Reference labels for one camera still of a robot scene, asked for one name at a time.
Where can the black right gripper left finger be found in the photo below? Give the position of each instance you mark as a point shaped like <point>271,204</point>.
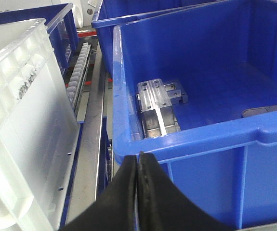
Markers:
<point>113,210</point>

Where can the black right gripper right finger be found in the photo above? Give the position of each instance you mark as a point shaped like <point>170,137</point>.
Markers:
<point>163,207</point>

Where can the white plastic tote bin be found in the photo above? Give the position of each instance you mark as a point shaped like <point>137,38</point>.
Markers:
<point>38,130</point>

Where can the blue bin near right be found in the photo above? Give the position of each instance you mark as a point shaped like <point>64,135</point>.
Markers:
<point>225,57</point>

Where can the blue bin far left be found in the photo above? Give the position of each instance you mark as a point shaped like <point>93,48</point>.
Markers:
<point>60,27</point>

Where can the machined aluminium block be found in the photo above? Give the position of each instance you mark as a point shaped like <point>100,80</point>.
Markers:
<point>156,99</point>

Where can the grey foam piece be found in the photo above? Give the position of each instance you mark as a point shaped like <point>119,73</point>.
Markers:
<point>259,110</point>

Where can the metal shelf divider rail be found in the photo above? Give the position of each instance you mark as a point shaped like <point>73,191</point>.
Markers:
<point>86,180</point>

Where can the roller track rail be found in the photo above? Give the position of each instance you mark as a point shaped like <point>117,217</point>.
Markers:
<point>76,83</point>

